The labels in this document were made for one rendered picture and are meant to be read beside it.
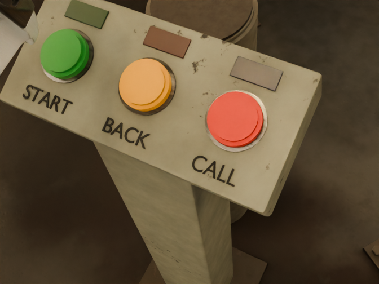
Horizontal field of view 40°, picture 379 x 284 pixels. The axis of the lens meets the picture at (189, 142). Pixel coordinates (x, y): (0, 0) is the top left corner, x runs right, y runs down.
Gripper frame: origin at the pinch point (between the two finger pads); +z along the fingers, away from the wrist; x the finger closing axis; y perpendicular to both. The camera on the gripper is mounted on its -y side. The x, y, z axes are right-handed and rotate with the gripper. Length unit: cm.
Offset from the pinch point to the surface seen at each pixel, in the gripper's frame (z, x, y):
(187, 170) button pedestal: 6.8, 13.0, 4.7
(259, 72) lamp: 6.6, 15.1, -3.9
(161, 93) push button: 5.8, 9.0, 0.3
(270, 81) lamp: 6.6, 16.1, -3.5
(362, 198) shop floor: 73, 28, -5
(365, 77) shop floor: 82, 19, -30
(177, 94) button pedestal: 6.8, 9.9, -0.2
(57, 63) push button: 5.6, 0.1, 1.1
